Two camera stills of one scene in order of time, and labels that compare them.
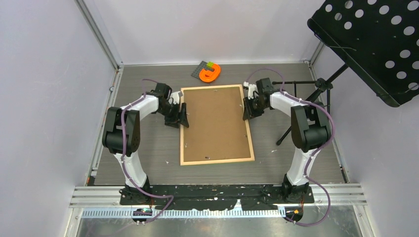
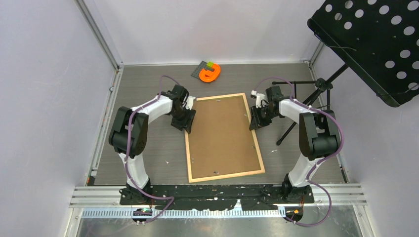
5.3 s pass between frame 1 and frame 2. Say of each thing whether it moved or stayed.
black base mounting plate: stayed
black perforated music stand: stayed
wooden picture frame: moved
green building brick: stayed
